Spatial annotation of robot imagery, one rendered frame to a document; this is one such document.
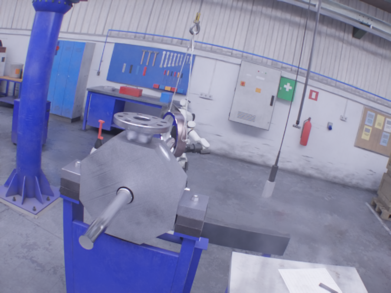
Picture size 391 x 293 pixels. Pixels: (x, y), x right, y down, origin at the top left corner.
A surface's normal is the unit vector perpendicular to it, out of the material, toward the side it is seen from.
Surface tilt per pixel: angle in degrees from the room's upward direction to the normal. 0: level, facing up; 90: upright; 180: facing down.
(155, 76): 90
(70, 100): 90
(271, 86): 90
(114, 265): 90
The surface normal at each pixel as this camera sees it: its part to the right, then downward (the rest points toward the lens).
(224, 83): -0.13, 0.22
